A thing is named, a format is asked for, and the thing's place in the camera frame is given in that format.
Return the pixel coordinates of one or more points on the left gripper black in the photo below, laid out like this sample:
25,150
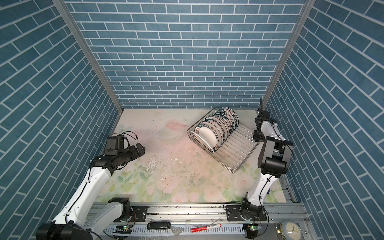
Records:
135,153

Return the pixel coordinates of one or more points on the small green red rimmed plate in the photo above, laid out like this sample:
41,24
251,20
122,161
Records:
206,137

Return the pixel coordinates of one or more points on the large green rimmed lettered plate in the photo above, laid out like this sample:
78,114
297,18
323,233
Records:
215,130

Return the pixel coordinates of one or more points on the metal wire dish rack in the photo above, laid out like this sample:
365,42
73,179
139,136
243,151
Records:
234,152

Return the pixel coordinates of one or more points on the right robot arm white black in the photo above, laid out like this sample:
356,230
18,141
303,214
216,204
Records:
273,161

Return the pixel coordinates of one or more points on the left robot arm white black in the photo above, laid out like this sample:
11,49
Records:
72,223

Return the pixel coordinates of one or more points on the plate in rack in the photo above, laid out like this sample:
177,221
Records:
223,131
233,114
225,121
229,118

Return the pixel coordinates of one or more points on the rear plate in rack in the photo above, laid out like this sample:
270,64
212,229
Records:
233,114

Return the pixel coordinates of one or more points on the black remote device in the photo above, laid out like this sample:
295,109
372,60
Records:
163,225

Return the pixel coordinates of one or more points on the green led circuit board left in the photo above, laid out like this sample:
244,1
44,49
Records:
123,230

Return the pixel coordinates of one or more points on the green led circuit board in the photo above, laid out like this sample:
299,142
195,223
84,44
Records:
123,230
251,231

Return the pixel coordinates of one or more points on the red marker pen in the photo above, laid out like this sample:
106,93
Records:
205,228

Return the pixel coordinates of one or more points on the green led circuit board right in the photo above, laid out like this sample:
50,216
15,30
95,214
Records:
251,231

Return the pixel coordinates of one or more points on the round analog clock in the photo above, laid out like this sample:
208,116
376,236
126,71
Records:
288,230

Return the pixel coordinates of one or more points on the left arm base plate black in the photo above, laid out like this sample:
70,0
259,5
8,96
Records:
139,213

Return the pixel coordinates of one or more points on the aluminium mounting rail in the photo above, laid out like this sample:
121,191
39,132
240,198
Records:
210,212

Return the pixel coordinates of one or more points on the white slotted cable duct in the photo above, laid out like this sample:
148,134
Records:
142,231

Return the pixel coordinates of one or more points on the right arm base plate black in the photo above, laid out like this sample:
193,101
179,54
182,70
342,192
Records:
235,214

